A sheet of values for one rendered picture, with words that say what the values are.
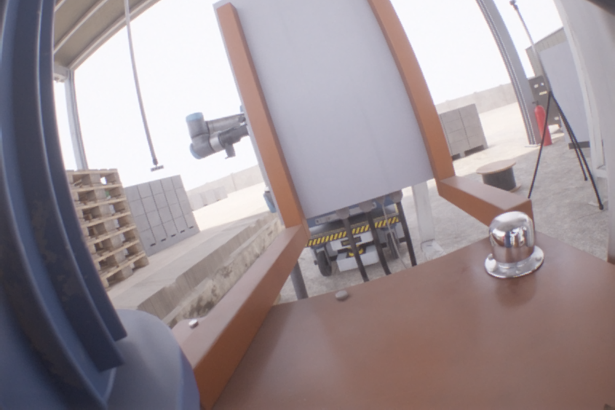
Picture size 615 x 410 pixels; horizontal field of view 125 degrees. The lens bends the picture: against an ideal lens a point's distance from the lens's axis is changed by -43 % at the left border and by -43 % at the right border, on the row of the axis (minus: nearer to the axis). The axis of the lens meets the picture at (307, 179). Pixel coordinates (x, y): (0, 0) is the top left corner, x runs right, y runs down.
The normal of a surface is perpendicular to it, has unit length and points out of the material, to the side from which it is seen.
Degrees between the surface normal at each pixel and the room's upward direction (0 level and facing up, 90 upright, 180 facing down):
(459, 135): 90
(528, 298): 0
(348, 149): 90
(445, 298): 0
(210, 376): 90
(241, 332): 90
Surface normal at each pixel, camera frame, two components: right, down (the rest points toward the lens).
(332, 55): -0.18, 0.11
